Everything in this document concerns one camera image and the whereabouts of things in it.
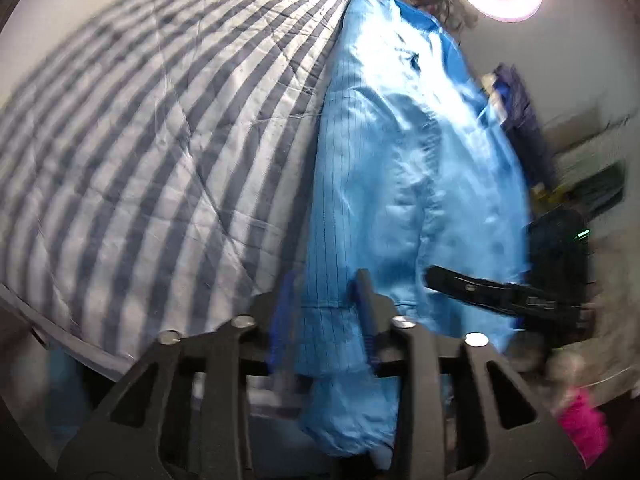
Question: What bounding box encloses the blue work coat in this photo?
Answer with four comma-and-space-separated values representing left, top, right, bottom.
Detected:
295, 0, 533, 458

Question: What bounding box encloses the dark purple cloth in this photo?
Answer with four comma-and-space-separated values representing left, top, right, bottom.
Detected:
492, 62, 558, 191

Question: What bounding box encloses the person's right hand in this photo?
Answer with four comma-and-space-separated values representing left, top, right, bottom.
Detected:
542, 347, 596, 401

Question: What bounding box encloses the blue white striped quilt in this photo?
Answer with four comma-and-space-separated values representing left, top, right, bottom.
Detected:
0, 0, 361, 386

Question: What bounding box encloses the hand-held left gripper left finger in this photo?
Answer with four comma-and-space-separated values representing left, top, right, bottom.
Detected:
55, 270, 306, 480

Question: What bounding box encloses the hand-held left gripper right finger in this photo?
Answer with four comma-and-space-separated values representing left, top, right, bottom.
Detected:
356, 269, 587, 480

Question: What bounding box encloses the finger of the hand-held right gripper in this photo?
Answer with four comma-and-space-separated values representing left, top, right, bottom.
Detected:
425, 265, 531, 318

